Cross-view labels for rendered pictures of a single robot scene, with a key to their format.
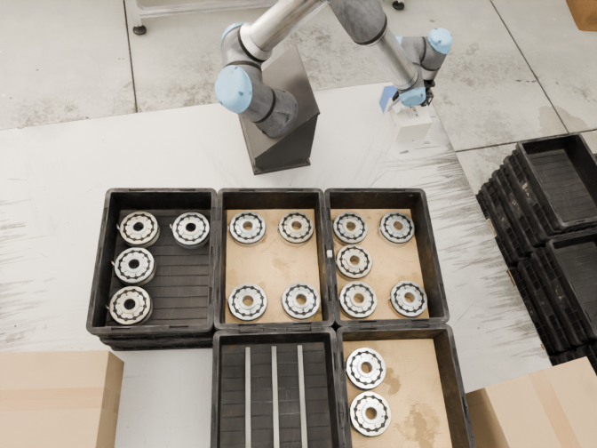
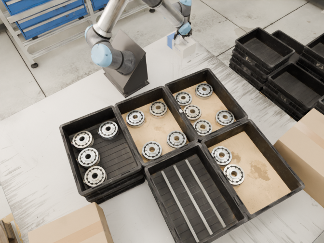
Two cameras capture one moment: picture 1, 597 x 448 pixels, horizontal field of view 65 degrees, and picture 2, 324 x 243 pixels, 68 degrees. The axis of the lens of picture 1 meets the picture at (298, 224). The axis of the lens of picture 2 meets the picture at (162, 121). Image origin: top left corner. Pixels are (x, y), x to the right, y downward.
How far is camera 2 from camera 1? 0.23 m
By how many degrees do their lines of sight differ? 7
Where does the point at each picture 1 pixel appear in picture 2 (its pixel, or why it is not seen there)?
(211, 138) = (97, 89)
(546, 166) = (251, 47)
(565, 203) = (267, 59)
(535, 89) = (228, 23)
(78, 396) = (89, 230)
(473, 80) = (200, 29)
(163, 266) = (102, 152)
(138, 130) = (59, 100)
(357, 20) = not seen: outside the picture
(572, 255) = (280, 80)
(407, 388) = (244, 157)
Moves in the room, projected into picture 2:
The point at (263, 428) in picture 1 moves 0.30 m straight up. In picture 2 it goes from (187, 204) to (193, 184)
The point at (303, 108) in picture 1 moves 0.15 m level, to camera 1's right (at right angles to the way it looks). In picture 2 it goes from (137, 54) to (161, 49)
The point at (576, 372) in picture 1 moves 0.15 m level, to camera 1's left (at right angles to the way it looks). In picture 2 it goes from (313, 116) to (286, 122)
